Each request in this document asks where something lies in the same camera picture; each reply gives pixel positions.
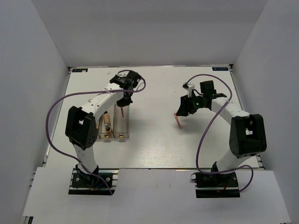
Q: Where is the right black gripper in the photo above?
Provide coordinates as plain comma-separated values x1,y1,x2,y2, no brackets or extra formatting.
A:
176,93,205,117

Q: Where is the beige foundation bottle black cap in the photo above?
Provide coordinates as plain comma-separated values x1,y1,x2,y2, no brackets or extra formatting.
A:
103,111,111,126

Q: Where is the beige foundation bottle silver cap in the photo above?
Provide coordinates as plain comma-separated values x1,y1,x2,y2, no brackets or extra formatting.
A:
105,123,112,133

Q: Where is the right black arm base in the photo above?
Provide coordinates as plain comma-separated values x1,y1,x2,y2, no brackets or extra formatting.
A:
190,172,240,198

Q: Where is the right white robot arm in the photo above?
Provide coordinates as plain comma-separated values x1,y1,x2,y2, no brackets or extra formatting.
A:
176,80,267,186

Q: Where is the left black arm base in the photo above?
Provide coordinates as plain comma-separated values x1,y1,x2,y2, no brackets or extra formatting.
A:
68,169,119,196

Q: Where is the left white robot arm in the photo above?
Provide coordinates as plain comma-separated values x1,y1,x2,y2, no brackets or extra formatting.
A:
65,70,143,186

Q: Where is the clear organizer left compartment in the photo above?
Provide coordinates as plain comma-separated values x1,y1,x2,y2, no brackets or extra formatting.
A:
96,119,100,131

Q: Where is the right blue logo sticker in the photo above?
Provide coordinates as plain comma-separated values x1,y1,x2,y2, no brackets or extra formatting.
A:
212,67,229,71

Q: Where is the blue logo sticker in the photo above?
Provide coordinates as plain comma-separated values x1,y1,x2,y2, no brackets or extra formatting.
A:
72,68,88,73
212,67,229,71

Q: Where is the left blue logo sticker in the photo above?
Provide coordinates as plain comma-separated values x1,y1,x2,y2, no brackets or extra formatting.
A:
72,68,88,73

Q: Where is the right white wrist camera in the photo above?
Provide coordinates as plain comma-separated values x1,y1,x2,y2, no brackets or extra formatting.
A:
183,83,195,98

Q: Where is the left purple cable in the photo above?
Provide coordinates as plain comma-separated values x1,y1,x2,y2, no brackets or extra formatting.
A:
46,69,147,196

